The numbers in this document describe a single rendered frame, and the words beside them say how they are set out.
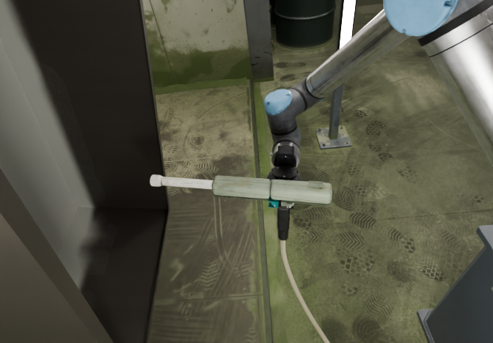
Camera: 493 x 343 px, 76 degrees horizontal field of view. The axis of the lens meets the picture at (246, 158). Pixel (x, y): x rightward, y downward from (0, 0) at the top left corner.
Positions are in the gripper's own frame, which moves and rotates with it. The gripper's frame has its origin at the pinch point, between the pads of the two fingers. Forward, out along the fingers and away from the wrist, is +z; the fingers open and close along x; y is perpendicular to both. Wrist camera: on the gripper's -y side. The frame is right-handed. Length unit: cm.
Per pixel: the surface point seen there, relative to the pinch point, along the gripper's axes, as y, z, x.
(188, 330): 76, 3, 36
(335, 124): 44, -117, -29
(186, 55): 24, -179, 83
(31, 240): -34, 43, 24
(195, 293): 74, -12, 37
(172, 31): 5, -175, 91
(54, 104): -19, -12, 66
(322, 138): 57, -120, -23
